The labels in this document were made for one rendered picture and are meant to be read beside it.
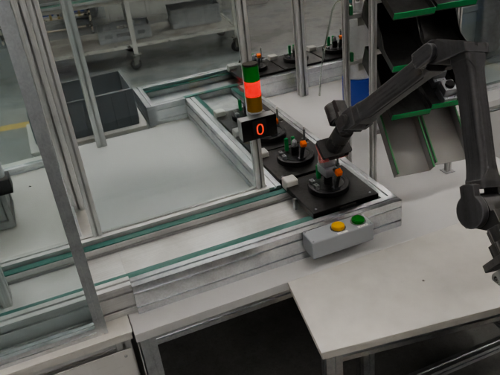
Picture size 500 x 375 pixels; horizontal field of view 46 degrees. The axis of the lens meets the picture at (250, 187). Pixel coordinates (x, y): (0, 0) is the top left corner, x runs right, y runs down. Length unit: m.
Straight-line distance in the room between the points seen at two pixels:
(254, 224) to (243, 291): 0.28
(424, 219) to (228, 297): 0.72
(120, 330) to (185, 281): 0.23
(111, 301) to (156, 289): 0.13
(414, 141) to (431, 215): 0.26
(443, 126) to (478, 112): 0.78
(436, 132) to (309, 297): 0.78
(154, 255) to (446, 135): 1.08
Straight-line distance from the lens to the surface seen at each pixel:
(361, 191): 1.97
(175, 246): 1.89
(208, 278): 1.75
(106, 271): 1.86
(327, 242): 1.77
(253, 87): 1.85
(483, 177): 1.37
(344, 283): 1.76
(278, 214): 1.97
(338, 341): 1.59
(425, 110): 1.97
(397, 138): 2.07
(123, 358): 1.77
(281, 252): 1.81
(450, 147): 2.14
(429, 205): 2.12
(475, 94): 1.39
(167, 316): 1.72
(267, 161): 2.20
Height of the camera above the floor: 1.97
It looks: 29 degrees down
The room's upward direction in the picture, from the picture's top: 7 degrees counter-clockwise
